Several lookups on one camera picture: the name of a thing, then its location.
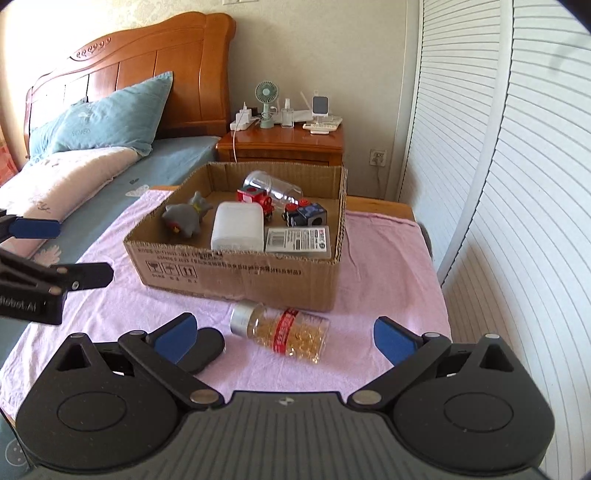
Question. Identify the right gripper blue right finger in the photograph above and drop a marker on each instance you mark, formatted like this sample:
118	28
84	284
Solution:
414	358

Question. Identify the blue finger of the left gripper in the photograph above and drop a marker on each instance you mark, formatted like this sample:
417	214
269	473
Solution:
24	228
75	277

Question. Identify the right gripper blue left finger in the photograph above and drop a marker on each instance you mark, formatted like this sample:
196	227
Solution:
173	355

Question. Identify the capsule bottle silver cap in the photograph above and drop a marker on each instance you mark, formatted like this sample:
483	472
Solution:
288	332

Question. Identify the grey rhino toy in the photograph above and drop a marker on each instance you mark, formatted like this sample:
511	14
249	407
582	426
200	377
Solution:
185	219

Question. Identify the white frosted plastic container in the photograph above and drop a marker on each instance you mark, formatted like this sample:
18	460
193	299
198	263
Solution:
238	226

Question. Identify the pink card pack box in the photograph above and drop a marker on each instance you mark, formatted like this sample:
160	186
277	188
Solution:
311	242

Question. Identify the red toy train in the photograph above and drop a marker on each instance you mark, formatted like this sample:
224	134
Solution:
250	194

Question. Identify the black fidget cube red buttons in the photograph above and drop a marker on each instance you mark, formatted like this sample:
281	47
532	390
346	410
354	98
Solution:
304	213

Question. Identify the clear plastic cup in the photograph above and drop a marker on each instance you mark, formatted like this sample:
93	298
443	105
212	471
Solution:
281	192

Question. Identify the pink floral duvet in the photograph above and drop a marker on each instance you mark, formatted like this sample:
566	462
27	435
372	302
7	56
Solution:
85	190

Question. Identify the pink table cloth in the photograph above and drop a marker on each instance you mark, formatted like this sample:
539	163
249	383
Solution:
385	270

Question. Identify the blue pillow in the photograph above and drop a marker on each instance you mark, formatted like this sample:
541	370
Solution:
126	118

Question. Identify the brown cardboard box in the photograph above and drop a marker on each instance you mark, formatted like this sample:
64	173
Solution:
167	261

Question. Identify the white louvered closet door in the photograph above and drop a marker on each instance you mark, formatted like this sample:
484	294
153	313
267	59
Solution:
497	169

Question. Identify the wooden nightstand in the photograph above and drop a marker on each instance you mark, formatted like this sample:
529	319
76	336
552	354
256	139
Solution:
280	144

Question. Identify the white power strip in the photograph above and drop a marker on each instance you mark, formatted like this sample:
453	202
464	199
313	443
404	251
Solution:
243	119

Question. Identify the wooden headboard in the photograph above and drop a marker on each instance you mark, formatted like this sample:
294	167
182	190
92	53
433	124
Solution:
193	46

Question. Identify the white smart display device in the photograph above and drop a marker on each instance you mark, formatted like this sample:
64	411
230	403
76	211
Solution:
322	122

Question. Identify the small green desk fan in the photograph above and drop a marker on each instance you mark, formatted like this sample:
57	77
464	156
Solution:
266	93

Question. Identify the clear spray bottle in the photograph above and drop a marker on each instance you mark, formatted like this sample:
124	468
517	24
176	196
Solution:
287	114

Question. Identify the wall power outlet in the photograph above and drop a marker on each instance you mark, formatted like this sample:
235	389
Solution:
378	158

